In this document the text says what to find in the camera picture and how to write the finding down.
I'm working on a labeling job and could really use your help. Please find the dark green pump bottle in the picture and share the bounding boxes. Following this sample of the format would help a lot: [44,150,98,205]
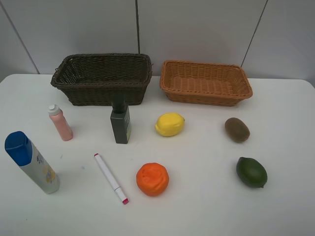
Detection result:
[110,94,131,144]

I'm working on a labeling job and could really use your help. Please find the orange fruit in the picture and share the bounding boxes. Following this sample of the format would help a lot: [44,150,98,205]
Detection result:
[136,163,169,197]

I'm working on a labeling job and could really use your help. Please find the brown kiwi fruit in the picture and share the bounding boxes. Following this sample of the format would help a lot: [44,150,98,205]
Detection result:
[224,118,250,143]

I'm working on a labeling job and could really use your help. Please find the white marker red caps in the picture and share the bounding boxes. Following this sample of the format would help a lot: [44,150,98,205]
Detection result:
[94,153,129,205]

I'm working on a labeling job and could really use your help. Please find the pink bottle white cap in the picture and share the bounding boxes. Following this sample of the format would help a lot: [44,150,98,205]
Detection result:
[48,104,73,141]

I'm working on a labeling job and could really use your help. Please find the dark green avocado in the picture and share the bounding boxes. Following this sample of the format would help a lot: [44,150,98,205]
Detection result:
[236,157,268,188]

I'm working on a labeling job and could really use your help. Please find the white bottle blue cap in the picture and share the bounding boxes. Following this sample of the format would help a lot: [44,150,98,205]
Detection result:
[4,131,60,194]

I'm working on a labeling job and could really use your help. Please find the yellow lemon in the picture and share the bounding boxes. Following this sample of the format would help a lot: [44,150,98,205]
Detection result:
[155,113,185,137]

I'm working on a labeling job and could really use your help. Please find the orange wicker basket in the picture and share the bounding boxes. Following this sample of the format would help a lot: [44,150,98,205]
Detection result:
[159,60,253,107]

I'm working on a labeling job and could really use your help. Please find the dark brown wicker basket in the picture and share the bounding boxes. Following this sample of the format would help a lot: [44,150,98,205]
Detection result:
[51,53,152,106]

